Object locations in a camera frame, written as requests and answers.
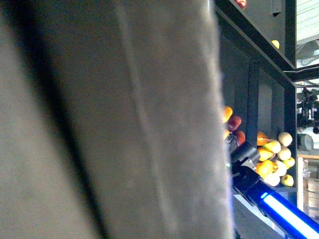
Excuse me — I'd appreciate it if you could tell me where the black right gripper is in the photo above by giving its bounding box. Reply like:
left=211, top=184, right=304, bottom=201
left=225, top=133, right=260, bottom=174

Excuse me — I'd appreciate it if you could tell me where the light blue plastic basket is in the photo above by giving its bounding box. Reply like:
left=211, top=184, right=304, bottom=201
left=0, top=0, right=234, bottom=239

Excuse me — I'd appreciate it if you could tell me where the mango pile on shelf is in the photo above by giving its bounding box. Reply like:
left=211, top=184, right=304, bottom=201
left=256, top=131, right=296, bottom=187

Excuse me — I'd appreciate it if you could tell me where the peach pile on shelf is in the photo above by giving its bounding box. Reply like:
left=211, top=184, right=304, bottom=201
left=223, top=106, right=246, bottom=146

